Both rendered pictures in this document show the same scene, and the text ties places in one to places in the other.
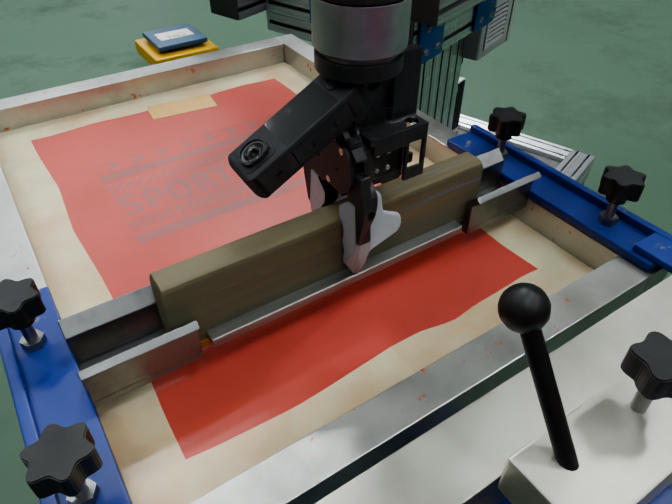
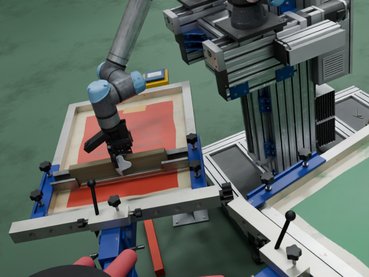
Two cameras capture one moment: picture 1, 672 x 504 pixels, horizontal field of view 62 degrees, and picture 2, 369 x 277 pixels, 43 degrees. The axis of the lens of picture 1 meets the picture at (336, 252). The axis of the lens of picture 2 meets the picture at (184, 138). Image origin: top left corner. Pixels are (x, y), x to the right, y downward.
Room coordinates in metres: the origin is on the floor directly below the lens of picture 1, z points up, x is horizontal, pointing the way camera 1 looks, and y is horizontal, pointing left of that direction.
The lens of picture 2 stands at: (-0.49, -1.05, 2.03)
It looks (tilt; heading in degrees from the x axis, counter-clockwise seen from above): 35 degrees down; 38
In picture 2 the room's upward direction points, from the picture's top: 14 degrees counter-clockwise
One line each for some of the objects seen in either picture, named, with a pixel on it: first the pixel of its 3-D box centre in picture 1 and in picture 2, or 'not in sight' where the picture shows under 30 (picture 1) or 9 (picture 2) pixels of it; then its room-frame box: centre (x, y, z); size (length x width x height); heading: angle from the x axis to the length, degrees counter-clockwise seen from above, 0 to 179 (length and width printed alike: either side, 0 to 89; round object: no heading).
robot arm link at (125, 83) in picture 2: not in sight; (126, 84); (0.54, -0.05, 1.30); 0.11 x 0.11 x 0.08; 64
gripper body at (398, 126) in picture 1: (364, 117); (117, 137); (0.44, -0.02, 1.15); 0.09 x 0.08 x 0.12; 123
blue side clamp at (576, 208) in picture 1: (543, 204); (196, 167); (0.55, -0.25, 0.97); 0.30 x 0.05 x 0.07; 33
